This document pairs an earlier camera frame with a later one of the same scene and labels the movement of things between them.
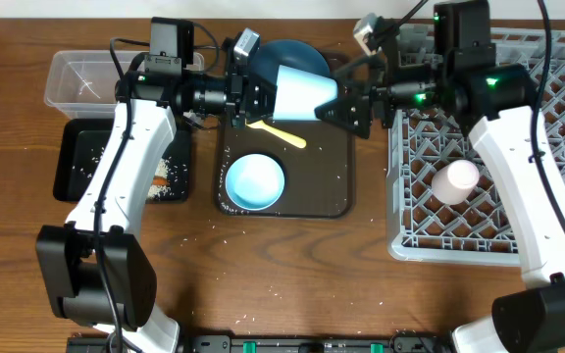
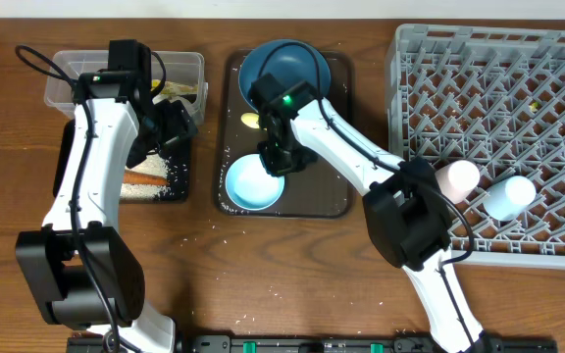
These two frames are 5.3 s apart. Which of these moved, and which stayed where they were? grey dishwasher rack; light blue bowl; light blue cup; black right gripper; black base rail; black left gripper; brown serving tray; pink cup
Moved: black left gripper; black right gripper; light blue cup
Stayed: grey dishwasher rack; pink cup; brown serving tray; black base rail; light blue bowl
